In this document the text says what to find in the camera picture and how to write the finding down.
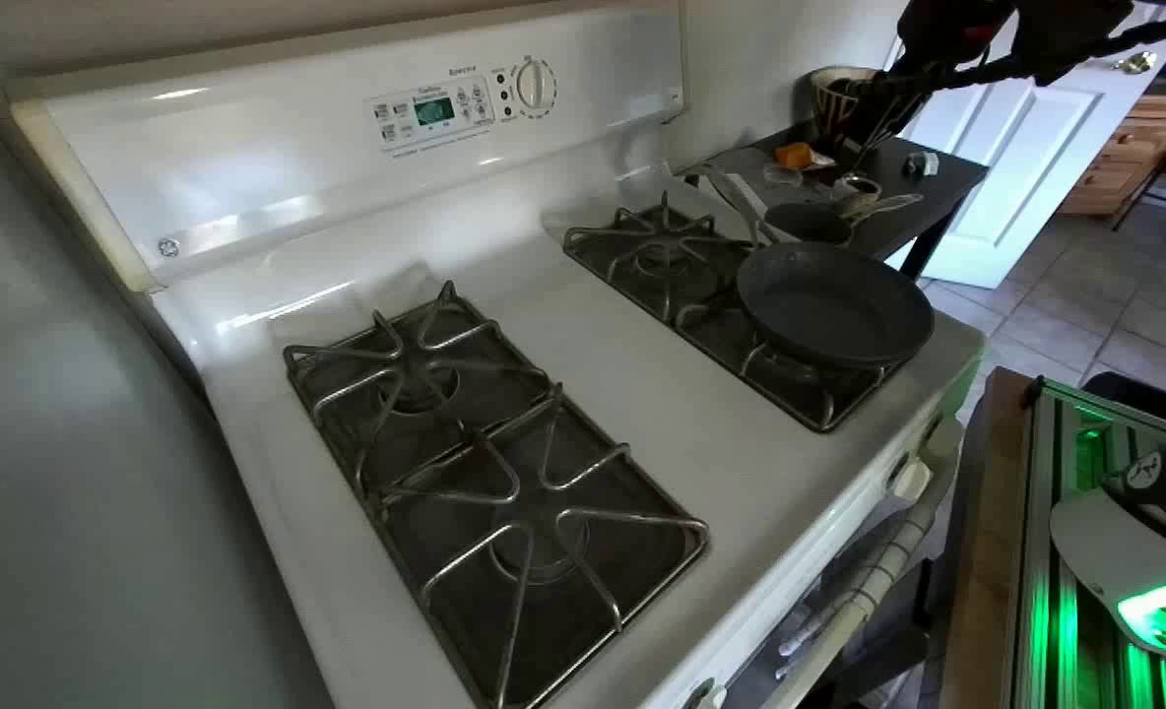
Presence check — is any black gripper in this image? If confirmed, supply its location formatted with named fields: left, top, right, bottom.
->
left=889, top=0, right=1021, bottom=92

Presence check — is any black frying pan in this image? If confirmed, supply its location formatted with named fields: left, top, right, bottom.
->
left=699, top=167, right=936, bottom=373

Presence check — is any small dark round item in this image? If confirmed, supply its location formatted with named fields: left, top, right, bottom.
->
left=896, top=147, right=940, bottom=186

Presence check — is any utensil holder jar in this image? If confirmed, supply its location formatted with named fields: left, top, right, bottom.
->
left=797, top=65, right=881, bottom=144

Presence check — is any dark side table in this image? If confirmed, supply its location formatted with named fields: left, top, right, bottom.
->
left=678, top=121, right=992, bottom=289

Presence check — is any white panel door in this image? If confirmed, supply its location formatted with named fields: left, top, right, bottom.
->
left=894, top=15, right=1166, bottom=292

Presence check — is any small white bowl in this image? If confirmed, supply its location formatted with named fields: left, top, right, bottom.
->
left=829, top=169, right=885, bottom=201

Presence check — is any wooden cabinet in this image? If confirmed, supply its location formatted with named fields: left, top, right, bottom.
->
left=1061, top=92, right=1166, bottom=229

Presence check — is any small gray pot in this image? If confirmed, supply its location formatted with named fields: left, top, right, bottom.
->
left=761, top=191, right=931, bottom=254

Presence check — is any white gas stove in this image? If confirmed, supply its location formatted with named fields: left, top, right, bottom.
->
left=5, top=0, right=992, bottom=709

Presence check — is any wooden plank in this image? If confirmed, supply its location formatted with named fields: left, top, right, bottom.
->
left=933, top=365, right=1047, bottom=709

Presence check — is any stove control panel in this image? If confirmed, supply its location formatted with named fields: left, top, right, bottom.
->
left=365, top=52, right=564, bottom=159

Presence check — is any metal robot mounting platform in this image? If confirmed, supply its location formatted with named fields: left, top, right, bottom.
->
left=1013, top=372, right=1166, bottom=709

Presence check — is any black burner grate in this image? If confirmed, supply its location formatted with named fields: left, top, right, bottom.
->
left=279, top=277, right=711, bottom=709

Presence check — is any black grate with handle marks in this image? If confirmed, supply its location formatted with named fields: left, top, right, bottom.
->
left=559, top=195, right=894, bottom=438

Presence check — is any white oven door handle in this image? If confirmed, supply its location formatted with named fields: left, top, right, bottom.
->
left=736, top=414, right=967, bottom=709

